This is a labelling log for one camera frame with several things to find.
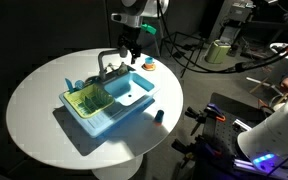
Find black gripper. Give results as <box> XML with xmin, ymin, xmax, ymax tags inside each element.
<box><xmin>117</xmin><ymin>26</ymin><xmax>143</xmax><ymax>65</ymax></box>

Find white robot base blue light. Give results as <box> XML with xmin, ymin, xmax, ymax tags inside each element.
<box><xmin>236</xmin><ymin>95</ymin><xmax>288</xmax><ymax>169</ymax></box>

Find blue toy cup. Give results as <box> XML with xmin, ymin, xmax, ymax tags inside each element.
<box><xmin>144</xmin><ymin>56</ymin><xmax>155</xmax><ymax>66</ymax></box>

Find orange toy saucer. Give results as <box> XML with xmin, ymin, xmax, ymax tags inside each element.
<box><xmin>141</xmin><ymin>62</ymin><xmax>157</xmax><ymax>72</ymax></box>

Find grey toy faucet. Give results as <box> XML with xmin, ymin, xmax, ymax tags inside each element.
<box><xmin>97</xmin><ymin>46</ymin><xmax>129</xmax><ymax>83</ymax></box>

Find blue toy sink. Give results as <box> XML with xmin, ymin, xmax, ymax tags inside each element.
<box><xmin>58</xmin><ymin>70</ymin><xmax>162</xmax><ymax>140</ymax></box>

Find blue toy plate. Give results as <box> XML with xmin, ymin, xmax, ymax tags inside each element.
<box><xmin>73</xmin><ymin>79</ymin><xmax>86</xmax><ymax>92</ymax></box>

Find yellow-green dish rack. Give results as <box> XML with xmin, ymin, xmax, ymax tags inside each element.
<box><xmin>62</xmin><ymin>83</ymin><xmax>116</xmax><ymax>120</ymax></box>

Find blue toy utensil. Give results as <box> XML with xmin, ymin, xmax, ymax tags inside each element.
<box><xmin>64</xmin><ymin>77</ymin><xmax>75</xmax><ymax>95</ymax></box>

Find small blue cup orange base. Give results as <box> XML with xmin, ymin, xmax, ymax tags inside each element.
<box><xmin>154</xmin><ymin>108</ymin><xmax>166</xmax><ymax>127</ymax></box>

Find green bin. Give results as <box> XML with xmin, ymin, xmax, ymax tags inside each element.
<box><xmin>204</xmin><ymin>39</ymin><xmax>232</xmax><ymax>65</ymax></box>

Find black clamp orange tip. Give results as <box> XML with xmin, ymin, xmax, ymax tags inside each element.
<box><xmin>184</xmin><ymin>103</ymin><xmax>227</xmax><ymax>136</ymax></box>

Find grey equipment cabinet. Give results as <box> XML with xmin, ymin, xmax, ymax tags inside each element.
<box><xmin>213</xmin><ymin>0</ymin><xmax>256</xmax><ymax>52</ymax></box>

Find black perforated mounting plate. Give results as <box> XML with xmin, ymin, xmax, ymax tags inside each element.
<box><xmin>199</xmin><ymin>92</ymin><xmax>269</xmax><ymax>162</ymax></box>

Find wooden sticks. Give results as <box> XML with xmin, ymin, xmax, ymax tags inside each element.
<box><xmin>245</xmin><ymin>75</ymin><xmax>286</xmax><ymax>98</ymax></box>

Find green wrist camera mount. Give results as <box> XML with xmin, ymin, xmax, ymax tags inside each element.
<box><xmin>140</xmin><ymin>22</ymin><xmax>158</xmax><ymax>36</ymax></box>

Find black metal stand frame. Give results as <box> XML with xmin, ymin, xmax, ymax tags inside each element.
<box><xmin>159</xmin><ymin>31</ymin><xmax>206</xmax><ymax>79</ymax></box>

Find white table pedestal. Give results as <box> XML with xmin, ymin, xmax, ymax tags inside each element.
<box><xmin>91</xmin><ymin>154</ymin><xmax>145</xmax><ymax>180</ymax></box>

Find black clamp blue handle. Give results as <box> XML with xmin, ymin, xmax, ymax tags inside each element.
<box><xmin>171</xmin><ymin>135</ymin><xmax>226</xmax><ymax>169</ymax></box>

